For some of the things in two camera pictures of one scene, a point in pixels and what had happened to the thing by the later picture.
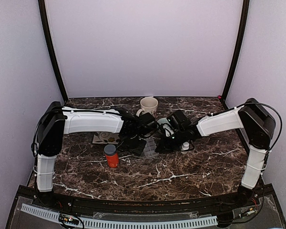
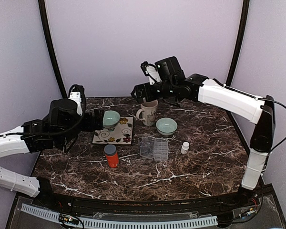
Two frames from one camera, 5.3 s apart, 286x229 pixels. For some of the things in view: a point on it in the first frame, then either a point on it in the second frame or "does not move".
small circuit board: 68,219 does not move
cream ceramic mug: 149,105 does not move
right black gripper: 164,147 to 138,88
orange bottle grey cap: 112,156 does not move
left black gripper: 137,151 to 90,126
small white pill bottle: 185,146 does not move
